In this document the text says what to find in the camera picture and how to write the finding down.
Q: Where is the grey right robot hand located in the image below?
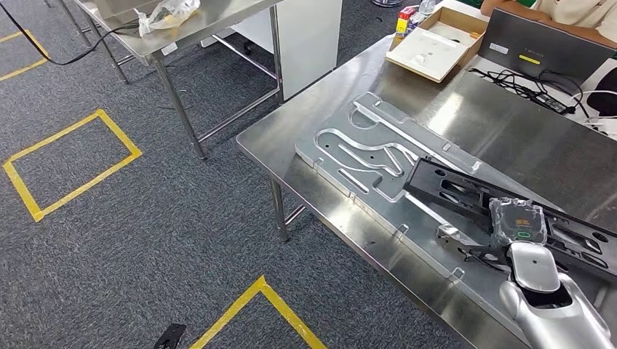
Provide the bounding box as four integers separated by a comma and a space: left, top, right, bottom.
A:
488, 196, 549, 249

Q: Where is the black plastic plate frame part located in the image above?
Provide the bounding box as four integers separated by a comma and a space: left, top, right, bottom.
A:
403, 156, 617, 284

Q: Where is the stainless steel workbench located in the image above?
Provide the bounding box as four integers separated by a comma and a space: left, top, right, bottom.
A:
235, 33, 617, 349

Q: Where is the black rounded object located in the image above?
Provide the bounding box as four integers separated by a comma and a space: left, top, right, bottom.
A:
586, 66, 617, 119

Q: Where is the stamped sheet metal plate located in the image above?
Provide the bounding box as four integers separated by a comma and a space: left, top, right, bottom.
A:
294, 91, 599, 334

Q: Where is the dark grey laptop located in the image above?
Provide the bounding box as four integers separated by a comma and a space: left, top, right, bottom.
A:
477, 7, 617, 84

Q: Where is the cardboard box with white insert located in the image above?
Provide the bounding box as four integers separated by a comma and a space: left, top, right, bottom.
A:
385, 5, 489, 84

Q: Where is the person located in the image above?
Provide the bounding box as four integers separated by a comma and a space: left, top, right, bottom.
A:
479, 0, 617, 49

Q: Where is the red yellow small carton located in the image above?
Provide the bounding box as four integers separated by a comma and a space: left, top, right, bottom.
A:
394, 5, 417, 39

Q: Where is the white cabinet panel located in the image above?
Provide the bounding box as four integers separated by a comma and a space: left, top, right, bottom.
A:
199, 0, 343, 103

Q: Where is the stainless steel table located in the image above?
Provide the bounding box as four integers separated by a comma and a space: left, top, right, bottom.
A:
43, 0, 286, 161

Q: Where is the clear crumpled plastic bag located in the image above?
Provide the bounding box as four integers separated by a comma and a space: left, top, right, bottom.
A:
133, 0, 202, 39

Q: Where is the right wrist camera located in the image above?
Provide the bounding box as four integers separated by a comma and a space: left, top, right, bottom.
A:
435, 223, 511, 271

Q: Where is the black cable bundle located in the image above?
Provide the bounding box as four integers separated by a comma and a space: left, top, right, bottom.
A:
469, 66, 592, 117

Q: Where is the black floor cable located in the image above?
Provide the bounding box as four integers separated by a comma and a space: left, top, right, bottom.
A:
0, 0, 141, 68

